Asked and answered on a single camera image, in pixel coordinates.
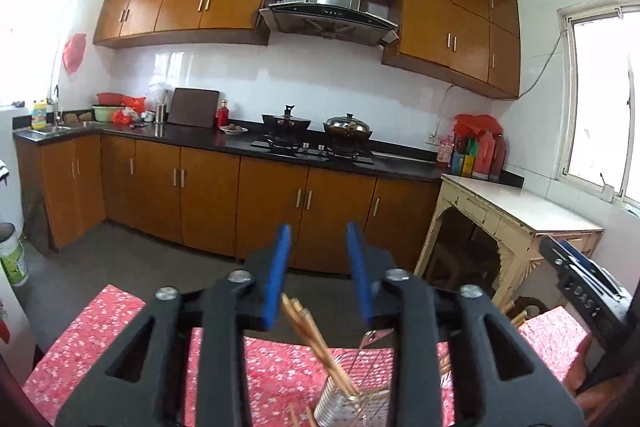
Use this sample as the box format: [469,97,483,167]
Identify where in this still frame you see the white wall cable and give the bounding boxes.
[435,42,566,142]

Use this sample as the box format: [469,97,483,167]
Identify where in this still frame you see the dark red bottle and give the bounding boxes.
[490,133,507,181]

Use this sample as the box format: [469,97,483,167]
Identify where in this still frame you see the white framed sliding window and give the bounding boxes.
[556,2,640,208]

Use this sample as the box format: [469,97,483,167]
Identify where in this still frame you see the cream wooden side table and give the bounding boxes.
[414,173,605,308]

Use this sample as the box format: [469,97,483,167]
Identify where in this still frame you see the steel sink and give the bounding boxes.
[27,123,71,138]

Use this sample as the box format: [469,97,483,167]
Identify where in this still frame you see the wooden lower kitchen cabinets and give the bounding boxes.
[15,132,443,275]

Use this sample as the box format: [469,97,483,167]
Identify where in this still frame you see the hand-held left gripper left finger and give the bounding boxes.
[55,223,293,427]

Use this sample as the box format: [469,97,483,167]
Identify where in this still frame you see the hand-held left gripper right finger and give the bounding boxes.
[346,221,586,427]

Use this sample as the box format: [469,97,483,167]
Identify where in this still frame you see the dark brown cutting board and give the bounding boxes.
[166,88,221,128]

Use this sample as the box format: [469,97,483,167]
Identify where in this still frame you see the colourful small boxes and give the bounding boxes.
[451,151,476,175]

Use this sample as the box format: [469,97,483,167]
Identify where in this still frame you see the steel wire utensil holder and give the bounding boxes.
[314,329,401,427]

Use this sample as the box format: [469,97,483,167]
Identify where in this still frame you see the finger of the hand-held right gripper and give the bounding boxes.
[539,235,617,296]
[556,238,634,296]

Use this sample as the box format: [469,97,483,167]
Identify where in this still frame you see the pot with steel lid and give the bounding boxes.
[322,113,373,155]

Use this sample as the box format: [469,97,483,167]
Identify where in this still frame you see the red plastic bags on bottles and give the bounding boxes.
[452,113,503,138]

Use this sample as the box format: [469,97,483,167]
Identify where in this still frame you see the black gas stove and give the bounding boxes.
[250,139,376,166]

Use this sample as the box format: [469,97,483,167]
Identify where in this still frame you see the red floral tablecloth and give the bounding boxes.
[22,284,591,427]

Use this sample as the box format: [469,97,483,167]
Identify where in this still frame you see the green basin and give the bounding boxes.
[91,105,126,122]

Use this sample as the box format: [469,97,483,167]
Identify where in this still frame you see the large red plastic bottle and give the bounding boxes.
[472,131,496,178]

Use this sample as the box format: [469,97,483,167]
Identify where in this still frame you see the red plastic bag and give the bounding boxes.
[111,96,147,125]

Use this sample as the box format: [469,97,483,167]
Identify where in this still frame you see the brown wooden chair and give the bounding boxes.
[502,296,550,330]

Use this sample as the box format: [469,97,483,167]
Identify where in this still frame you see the black wok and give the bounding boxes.
[262,105,311,148]

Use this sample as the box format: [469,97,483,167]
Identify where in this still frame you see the left kitchen window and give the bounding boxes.
[0,0,93,108]

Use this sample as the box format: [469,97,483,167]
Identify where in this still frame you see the white plastic bucket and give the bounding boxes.
[0,222,28,288]

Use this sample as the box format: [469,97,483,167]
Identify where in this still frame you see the red bag on wall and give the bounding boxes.
[62,33,87,72]

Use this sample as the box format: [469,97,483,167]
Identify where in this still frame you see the white tiled counter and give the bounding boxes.
[0,279,37,370]

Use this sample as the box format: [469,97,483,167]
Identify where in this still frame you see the black kitchen countertop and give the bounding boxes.
[12,119,525,188]

